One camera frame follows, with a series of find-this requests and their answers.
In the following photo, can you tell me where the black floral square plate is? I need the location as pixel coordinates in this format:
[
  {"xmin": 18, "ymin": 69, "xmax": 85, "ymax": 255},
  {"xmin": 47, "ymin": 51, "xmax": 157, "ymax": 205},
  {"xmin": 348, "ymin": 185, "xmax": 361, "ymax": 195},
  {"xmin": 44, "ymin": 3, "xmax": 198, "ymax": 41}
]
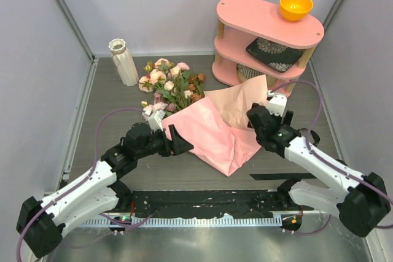
[{"xmin": 246, "ymin": 37, "xmax": 304, "ymax": 73}]

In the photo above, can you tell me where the orange plastic bowl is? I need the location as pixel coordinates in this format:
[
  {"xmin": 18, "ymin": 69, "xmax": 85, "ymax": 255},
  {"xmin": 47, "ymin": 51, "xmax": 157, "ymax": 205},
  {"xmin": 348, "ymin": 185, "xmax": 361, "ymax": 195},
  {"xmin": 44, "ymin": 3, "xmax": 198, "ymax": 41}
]
[{"xmin": 279, "ymin": 0, "xmax": 314, "ymax": 21}]

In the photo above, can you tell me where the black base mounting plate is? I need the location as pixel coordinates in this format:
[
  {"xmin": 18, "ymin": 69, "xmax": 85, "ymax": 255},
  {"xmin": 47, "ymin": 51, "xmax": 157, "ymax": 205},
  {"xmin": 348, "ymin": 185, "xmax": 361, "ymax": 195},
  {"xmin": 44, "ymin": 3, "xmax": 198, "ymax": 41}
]
[{"xmin": 113, "ymin": 190, "xmax": 300, "ymax": 219}]

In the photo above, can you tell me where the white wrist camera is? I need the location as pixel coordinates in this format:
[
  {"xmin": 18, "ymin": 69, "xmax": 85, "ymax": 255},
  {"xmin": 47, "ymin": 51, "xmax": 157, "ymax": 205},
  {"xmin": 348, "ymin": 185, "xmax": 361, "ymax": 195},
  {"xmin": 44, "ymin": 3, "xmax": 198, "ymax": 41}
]
[
  {"xmin": 142, "ymin": 110, "xmax": 165, "ymax": 131},
  {"xmin": 266, "ymin": 91, "xmax": 287, "ymax": 117}
]

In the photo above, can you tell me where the pink three-tier shelf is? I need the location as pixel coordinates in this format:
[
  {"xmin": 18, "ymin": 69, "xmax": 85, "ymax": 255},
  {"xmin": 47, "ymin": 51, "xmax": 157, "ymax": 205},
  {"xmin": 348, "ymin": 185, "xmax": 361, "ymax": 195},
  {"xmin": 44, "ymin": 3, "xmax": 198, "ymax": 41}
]
[{"xmin": 212, "ymin": 0, "xmax": 324, "ymax": 96}]

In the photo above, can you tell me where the white perforated cable duct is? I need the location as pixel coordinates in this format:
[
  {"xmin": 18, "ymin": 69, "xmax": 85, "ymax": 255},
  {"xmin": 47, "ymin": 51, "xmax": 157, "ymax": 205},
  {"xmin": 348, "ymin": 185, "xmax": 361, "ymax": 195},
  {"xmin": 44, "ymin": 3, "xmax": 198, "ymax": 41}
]
[{"xmin": 81, "ymin": 214, "xmax": 282, "ymax": 229}]

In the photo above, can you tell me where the pink artificial flower bouquet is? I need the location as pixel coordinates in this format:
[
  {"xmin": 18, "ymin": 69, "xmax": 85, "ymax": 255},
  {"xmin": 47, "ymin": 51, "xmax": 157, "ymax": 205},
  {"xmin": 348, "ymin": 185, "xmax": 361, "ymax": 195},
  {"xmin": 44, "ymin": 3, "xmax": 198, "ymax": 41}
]
[{"xmin": 138, "ymin": 58, "xmax": 206, "ymax": 120}]

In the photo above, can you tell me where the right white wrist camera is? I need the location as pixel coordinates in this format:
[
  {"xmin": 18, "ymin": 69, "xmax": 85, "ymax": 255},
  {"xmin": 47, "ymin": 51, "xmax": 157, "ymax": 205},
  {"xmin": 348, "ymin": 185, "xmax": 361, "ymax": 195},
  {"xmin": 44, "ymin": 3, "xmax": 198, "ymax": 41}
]
[{"xmin": 266, "ymin": 91, "xmax": 287, "ymax": 117}]

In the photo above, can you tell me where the black ribbon with gold lettering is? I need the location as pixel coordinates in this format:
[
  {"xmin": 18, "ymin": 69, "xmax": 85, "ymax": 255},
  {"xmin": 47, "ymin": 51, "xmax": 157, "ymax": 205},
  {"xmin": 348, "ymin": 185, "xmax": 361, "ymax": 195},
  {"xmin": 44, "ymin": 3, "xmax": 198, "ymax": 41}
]
[{"xmin": 249, "ymin": 128, "xmax": 321, "ymax": 182}]

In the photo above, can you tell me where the aluminium frame rail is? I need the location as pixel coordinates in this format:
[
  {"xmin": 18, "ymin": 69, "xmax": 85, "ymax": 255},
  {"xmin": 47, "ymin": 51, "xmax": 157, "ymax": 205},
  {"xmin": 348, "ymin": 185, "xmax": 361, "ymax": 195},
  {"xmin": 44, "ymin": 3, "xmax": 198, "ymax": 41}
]
[{"xmin": 38, "ymin": 190, "xmax": 377, "ymax": 217}]

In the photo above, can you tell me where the pink wrapping paper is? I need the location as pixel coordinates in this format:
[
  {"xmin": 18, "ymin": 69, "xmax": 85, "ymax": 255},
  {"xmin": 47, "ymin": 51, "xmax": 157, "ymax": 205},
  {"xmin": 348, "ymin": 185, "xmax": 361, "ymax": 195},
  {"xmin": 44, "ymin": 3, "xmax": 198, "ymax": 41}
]
[{"xmin": 162, "ymin": 75, "xmax": 268, "ymax": 177}]

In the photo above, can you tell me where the white ribbed ceramic vase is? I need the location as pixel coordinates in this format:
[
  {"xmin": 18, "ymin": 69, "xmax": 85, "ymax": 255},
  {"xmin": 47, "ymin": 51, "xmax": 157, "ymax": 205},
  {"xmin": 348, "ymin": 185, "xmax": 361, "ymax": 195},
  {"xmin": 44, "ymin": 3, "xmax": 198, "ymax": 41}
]
[{"xmin": 108, "ymin": 39, "xmax": 139, "ymax": 87}]

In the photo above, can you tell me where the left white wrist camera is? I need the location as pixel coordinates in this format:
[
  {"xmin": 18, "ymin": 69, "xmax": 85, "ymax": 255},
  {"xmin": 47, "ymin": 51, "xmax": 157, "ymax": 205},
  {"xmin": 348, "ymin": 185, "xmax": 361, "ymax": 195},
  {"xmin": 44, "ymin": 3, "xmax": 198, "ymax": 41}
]
[{"xmin": 142, "ymin": 110, "xmax": 165, "ymax": 131}]

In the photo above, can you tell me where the striped ceramic bowl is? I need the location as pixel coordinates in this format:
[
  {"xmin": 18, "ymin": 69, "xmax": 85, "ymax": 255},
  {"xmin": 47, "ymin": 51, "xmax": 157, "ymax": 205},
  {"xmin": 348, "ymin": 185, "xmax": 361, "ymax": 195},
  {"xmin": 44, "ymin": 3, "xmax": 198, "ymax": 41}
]
[{"xmin": 236, "ymin": 64, "xmax": 262, "ymax": 82}]

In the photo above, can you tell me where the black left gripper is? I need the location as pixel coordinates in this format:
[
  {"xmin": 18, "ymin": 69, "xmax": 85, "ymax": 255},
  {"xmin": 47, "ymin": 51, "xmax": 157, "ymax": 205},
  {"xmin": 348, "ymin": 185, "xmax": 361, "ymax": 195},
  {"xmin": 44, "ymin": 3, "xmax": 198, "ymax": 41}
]
[{"xmin": 136, "ymin": 125, "xmax": 193, "ymax": 160}]

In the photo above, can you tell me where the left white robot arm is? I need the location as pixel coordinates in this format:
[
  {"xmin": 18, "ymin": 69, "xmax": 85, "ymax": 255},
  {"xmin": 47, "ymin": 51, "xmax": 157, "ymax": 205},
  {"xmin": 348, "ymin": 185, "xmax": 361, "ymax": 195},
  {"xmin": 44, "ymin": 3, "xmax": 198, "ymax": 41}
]
[{"xmin": 16, "ymin": 123, "xmax": 193, "ymax": 261}]

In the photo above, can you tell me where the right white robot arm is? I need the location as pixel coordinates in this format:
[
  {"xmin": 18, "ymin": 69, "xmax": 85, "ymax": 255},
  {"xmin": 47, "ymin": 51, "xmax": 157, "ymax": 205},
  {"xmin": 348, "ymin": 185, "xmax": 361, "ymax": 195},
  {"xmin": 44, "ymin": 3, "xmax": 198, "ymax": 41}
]
[{"xmin": 247, "ymin": 104, "xmax": 392, "ymax": 237}]

